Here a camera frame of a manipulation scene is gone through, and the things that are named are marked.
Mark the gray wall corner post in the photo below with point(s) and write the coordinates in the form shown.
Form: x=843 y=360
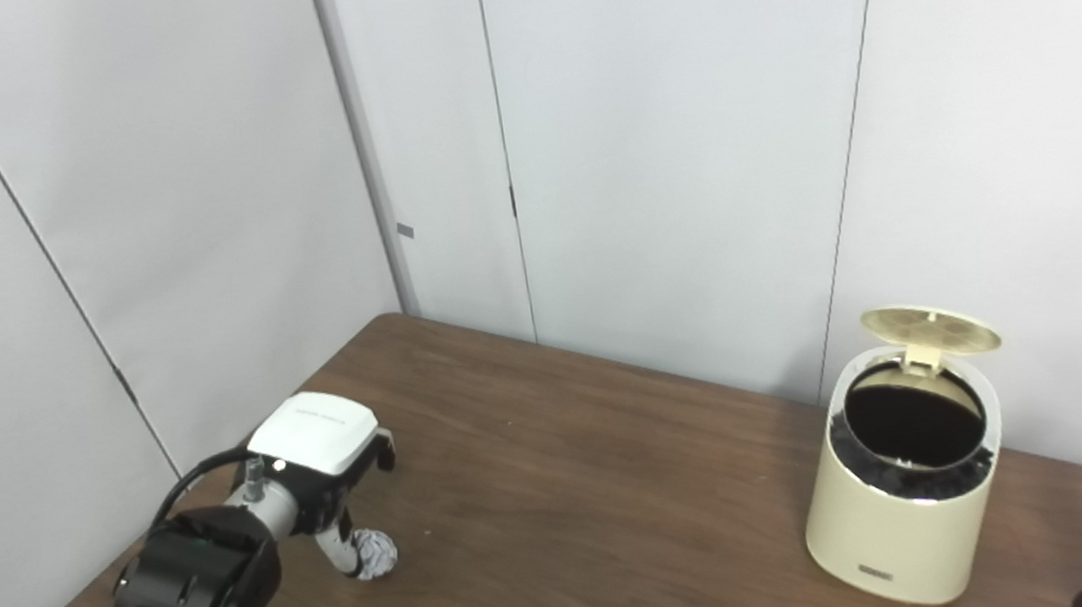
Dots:
x=361 y=141

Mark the black wall panel clip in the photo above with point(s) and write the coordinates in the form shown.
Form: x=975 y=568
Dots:
x=124 y=385
x=512 y=202

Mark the black bin liner bag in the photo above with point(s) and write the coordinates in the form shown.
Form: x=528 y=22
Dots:
x=901 y=479

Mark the cream round bin lid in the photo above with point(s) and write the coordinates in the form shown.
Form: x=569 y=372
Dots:
x=931 y=328

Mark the cream-colored bin body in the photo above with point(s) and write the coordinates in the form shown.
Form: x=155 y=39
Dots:
x=882 y=534

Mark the white paper ball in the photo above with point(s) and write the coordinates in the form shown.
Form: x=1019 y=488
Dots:
x=378 y=554

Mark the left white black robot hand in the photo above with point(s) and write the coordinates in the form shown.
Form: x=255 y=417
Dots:
x=313 y=433

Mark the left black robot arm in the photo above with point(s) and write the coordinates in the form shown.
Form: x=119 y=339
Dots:
x=179 y=593

